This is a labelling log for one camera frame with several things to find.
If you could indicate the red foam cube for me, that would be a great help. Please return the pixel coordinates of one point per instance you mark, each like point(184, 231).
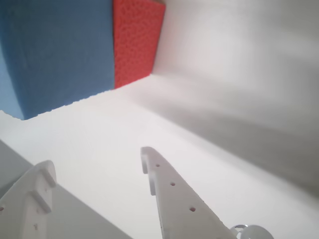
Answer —
point(135, 42)

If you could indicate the blue foam cube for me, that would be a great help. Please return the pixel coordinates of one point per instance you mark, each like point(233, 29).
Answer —
point(57, 49)

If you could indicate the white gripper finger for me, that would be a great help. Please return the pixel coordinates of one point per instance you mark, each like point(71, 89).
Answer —
point(22, 214)
point(179, 209)

